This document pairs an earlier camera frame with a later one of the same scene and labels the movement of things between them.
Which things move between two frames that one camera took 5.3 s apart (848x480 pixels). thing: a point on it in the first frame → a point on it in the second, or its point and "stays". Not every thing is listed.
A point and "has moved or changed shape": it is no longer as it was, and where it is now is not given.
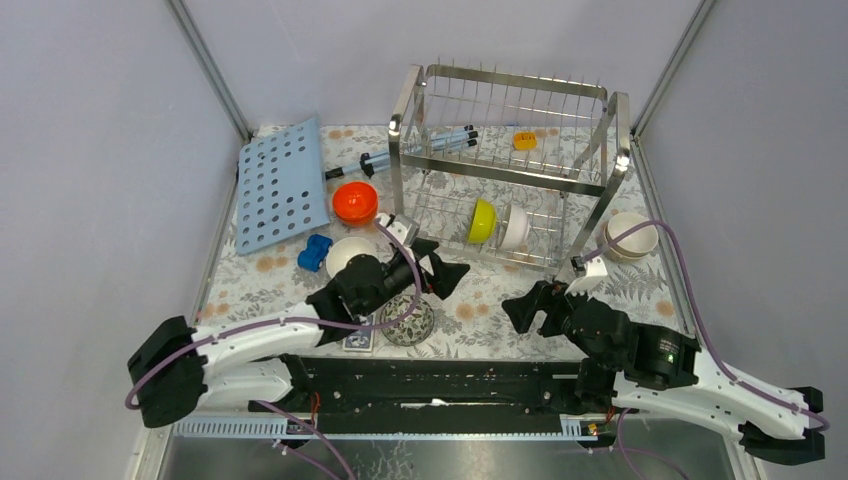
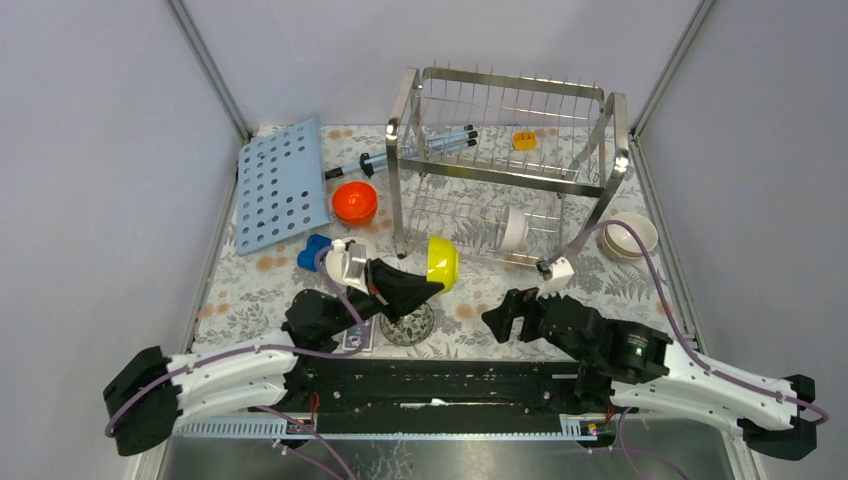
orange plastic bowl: x=355 y=203 stays
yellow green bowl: x=484 y=223 has moved or changed shape
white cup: x=516 y=228 stays
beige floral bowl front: x=636 y=244 stays
